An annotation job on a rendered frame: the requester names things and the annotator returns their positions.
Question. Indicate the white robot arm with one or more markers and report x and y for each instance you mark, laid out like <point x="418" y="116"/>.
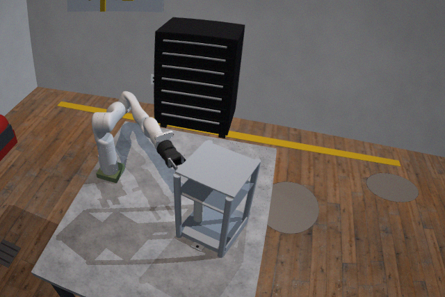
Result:
<point x="105" y="122"/>

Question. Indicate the grey bottle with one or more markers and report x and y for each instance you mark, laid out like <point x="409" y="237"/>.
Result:
<point x="198" y="212"/>

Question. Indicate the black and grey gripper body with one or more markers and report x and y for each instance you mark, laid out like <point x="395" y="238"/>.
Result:
<point x="166" y="149"/>

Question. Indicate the grey metal shelving unit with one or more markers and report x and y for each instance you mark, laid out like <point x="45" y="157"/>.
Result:
<point x="217" y="179"/>

